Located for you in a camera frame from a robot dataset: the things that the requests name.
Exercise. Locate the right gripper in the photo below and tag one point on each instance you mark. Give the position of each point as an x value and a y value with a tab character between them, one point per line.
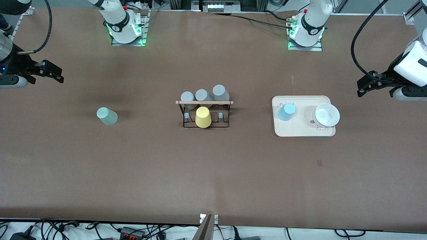
17	64

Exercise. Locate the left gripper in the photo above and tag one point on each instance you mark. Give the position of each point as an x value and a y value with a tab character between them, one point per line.
389	76

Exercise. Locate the pale green cup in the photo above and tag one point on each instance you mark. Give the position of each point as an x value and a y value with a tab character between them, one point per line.
107	116

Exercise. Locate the light blue cup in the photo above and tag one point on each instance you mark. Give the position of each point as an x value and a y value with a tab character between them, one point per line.
286	113

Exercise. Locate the white bowl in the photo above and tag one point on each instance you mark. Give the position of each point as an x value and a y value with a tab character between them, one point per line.
327	115

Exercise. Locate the beige rabbit tray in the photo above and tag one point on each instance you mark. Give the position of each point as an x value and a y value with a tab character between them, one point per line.
293	128

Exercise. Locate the grey cup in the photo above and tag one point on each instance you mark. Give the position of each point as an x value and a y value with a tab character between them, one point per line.
202	95
220	92
187	96

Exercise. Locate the black power adapter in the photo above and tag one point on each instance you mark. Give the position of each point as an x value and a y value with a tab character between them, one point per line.
21	236

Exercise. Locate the yellow cup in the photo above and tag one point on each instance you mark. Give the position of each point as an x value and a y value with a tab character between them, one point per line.
203	118

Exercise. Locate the grey device white connectors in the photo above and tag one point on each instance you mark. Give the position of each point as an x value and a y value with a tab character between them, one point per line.
217	6

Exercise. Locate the black terminal block red levers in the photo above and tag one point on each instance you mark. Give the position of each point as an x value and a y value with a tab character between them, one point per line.
131	232

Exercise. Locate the aluminium frame profile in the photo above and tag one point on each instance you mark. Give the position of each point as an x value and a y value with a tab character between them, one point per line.
409	18
29	11

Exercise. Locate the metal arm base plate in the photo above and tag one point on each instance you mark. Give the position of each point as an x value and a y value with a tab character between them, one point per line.
144	31
317	48

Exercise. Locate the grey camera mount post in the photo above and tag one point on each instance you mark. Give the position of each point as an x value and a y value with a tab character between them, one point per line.
204	231

